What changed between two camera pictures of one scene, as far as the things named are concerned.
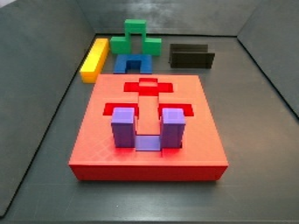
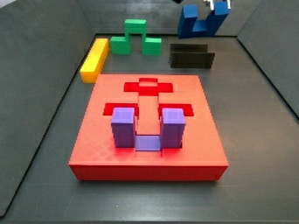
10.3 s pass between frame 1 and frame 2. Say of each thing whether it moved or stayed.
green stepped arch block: stayed
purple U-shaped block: stayed
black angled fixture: stayed
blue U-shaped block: moved
